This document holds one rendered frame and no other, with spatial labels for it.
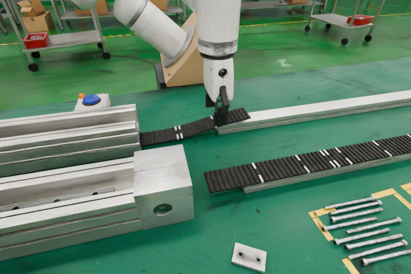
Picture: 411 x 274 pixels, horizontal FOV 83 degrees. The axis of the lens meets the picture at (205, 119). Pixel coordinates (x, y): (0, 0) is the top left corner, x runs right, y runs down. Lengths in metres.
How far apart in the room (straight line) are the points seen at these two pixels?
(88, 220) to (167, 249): 0.13
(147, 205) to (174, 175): 0.06
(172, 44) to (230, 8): 0.46
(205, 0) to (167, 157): 0.29
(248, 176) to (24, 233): 0.37
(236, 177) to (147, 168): 0.17
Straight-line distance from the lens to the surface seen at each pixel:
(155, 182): 0.39
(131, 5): 0.86
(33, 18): 5.43
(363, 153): 0.62
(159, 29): 0.88
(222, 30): 0.47
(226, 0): 0.46
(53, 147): 0.58
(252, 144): 0.60
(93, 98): 0.70
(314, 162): 0.55
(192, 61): 0.82
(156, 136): 0.61
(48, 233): 0.45
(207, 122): 0.61
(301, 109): 0.71
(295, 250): 0.46
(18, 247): 0.49
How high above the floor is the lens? 1.17
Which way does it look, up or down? 36 degrees down
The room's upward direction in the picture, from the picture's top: straight up
